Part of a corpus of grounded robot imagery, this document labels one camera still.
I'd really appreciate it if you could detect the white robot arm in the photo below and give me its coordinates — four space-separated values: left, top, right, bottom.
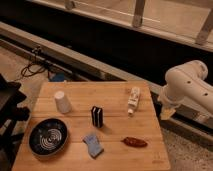
158 60 213 120

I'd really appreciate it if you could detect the black white striped eraser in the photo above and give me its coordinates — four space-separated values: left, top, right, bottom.
91 106 103 128

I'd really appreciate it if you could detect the white tube bottle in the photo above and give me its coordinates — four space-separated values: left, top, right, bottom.
128 87 140 116

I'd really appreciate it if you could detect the wooden cutting board table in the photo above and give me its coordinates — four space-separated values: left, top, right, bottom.
12 81 171 171

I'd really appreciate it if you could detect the blue object on floor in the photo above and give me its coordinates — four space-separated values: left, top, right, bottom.
49 73 65 82

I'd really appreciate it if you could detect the black bowl with white spiral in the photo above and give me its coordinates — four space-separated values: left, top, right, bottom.
28 118 68 156

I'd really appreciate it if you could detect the black tripod stand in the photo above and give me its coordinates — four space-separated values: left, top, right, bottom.
0 74 30 165

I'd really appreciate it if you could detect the metal railing frame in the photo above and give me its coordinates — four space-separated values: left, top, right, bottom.
28 0 213 52

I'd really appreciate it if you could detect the black cable on floor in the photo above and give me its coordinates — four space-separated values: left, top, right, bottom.
20 46 54 78

